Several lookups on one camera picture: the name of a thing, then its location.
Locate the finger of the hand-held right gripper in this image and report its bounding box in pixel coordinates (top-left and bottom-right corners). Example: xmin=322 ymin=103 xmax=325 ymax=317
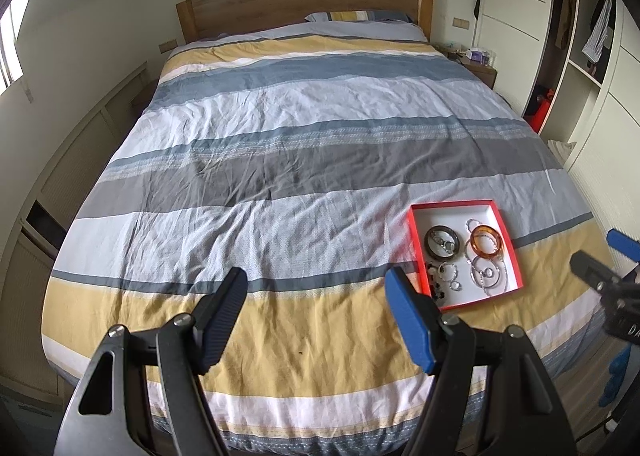
xmin=606 ymin=229 xmax=640 ymax=264
xmin=570 ymin=251 xmax=626 ymax=293

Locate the window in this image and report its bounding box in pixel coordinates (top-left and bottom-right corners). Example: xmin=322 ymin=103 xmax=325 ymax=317
xmin=0 ymin=0 xmax=23 ymax=89

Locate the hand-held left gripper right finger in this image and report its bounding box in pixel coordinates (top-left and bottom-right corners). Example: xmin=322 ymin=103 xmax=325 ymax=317
xmin=384 ymin=266 xmax=583 ymax=456

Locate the red jewelry box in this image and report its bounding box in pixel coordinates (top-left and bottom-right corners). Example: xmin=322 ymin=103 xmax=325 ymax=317
xmin=407 ymin=200 xmax=524 ymax=311

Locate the dark brown bangle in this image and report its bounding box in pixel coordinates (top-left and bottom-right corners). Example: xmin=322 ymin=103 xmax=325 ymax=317
xmin=424 ymin=225 xmax=460 ymax=258

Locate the silver chain necklace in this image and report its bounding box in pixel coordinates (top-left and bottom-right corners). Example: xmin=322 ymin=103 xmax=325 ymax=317
xmin=467 ymin=256 xmax=510 ymax=297

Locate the brown hanging garment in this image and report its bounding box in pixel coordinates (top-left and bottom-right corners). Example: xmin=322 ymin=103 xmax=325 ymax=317
xmin=554 ymin=0 xmax=578 ymax=51

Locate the black cable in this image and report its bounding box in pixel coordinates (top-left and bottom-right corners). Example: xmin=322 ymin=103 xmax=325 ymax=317
xmin=575 ymin=411 xmax=621 ymax=443

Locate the striped hanging shirt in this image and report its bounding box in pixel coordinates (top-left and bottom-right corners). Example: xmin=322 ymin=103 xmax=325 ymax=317
xmin=581 ymin=0 xmax=615 ymax=64

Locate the wooden nightstand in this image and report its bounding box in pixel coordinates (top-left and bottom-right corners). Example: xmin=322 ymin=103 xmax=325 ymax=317
xmin=457 ymin=54 xmax=498 ymax=89

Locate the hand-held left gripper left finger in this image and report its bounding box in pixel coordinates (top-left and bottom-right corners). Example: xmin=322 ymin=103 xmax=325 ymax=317
xmin=54 ymin=267 xmax=248 ymax=456

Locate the striped pillow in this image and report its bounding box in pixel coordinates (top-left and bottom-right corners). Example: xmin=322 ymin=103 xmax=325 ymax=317
xmin=305 ymin=10 xmax=416 ymax=25

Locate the white wardrobe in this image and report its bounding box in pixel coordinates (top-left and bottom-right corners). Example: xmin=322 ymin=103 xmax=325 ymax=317
xmin=472 ymin=0 xmax=640 ymax=257

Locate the thin silver bangle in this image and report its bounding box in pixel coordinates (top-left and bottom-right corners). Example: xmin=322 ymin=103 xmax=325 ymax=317
xmin=472 ymin=256 xmax=508 ymax=289

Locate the black and white beaded bracelet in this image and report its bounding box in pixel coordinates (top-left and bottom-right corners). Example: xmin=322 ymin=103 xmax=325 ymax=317
xmin=426 ymin=261 xmax=448 ymax=309

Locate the amber bangle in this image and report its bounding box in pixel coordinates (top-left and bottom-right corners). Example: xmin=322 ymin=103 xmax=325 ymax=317
xmin=466 ymin=224 xmax=503 ymax=259

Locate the striped duvet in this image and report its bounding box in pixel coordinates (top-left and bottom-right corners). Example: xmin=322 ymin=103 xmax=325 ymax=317
xmin=42 ymin=20 xmax=618 ymax=453

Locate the blue cloth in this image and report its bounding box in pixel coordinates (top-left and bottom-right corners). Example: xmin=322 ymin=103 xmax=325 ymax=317
xmin=600 ymin=346 xmax=633 ymax=407

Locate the red container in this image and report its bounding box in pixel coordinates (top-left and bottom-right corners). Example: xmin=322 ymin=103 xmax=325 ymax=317
xmin=529 ymin=90 xmax=553 ymax=134

